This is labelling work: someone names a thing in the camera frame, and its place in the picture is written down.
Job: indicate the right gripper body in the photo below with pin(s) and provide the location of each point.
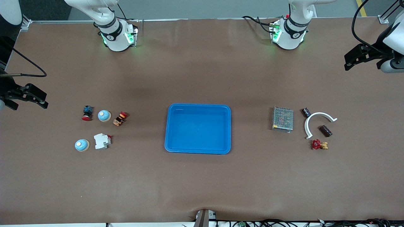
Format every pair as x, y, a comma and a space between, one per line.
7, 86

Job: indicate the blue desk bell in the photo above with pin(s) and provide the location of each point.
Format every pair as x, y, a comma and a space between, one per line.
81, 145
104, 115

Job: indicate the small black capacitor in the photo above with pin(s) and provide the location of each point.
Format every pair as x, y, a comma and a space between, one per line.
306, 112

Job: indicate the long brown electrolytic capacitor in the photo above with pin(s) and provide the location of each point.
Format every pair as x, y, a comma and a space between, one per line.
326, 130

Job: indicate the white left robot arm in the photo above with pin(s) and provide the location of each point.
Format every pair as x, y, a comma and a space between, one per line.
288, 34

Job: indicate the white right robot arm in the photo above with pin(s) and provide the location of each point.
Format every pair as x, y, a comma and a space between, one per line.
113, 34

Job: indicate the blue plastic tray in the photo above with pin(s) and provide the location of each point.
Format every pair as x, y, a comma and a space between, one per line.
197, 129

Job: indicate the red blue emergency stop button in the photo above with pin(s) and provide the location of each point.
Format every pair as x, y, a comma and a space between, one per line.
87, 113

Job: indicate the white curved pipe clamp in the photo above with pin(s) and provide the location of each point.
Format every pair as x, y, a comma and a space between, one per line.
311, 118

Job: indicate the white circuit breaker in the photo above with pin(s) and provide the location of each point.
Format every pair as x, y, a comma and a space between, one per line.
101, 141

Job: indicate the metal mesh power supply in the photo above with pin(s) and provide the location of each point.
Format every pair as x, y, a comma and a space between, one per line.
282, 119

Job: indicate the aluminium corner bracket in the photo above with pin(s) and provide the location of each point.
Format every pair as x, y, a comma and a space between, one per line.
26, 24
383, 19

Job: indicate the orange red push button switch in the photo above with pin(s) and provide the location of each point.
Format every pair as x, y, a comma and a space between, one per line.
120, 119

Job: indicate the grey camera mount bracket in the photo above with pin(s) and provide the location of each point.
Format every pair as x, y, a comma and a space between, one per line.
203, 217

